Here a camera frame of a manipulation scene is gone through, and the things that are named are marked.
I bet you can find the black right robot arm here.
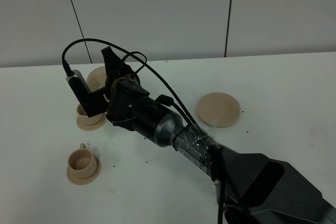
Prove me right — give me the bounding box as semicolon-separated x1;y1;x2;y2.
101;47;335;223

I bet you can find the beige cup saucer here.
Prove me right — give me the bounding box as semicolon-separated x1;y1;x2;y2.
76;113;106;131
66;157;101;185

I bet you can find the far beige teacup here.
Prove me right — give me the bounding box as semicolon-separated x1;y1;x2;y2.
76;104;103;126

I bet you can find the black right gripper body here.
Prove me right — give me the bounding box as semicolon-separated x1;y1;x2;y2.
105;63;149;127

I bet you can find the beige teapot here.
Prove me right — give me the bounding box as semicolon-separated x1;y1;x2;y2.
86;67;107;92

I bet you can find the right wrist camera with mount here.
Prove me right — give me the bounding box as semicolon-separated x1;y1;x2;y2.
66;69;109;117

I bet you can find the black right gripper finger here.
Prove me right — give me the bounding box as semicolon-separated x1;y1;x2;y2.
101;47;123;77

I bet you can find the near beige cup saucer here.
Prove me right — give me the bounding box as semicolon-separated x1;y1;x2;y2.
66;157;101;185

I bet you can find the beige teapot saucer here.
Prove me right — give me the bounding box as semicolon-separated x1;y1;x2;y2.
196;92;240;127

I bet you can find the near beige teacup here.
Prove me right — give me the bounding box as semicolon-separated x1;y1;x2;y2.
67;143;98;180

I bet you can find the black right camera cable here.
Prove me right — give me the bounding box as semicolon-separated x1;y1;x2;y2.
61;38;253;224

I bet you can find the far beige cup saucer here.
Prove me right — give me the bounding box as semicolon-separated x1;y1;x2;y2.
76;113;106;131

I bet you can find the beige teacup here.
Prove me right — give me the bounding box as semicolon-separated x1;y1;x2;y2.
67;143;98;180
76;104;103;126

